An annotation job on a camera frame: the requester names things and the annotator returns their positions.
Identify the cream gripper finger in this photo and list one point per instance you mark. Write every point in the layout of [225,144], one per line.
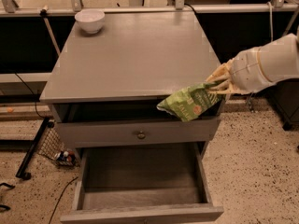
[222,73]
[226,88]

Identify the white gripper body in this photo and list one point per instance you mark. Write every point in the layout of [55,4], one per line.
[248,71]

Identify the green jalapeno chip bag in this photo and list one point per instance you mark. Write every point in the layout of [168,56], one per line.
[190,103]

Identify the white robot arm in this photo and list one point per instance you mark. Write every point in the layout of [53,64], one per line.
[279,59]

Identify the round brass drawer knob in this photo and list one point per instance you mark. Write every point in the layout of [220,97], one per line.
[141,135]

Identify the closed grey top drawer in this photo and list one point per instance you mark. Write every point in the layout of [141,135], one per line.
[124,133]

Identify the grey wooden drawer cabinet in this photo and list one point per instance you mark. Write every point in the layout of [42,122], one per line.
[122,72]

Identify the open grey middle drawer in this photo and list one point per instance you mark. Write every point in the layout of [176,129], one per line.
[150,184]

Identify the white ceramic bowl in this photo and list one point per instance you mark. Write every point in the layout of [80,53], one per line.
[90,20]

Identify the wooden stick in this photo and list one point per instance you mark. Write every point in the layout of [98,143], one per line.
[44,15]

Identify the aluminium frame rail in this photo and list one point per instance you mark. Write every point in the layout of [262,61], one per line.
[149,8]

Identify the wire mesh basket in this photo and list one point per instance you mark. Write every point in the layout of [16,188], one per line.
[50,144]

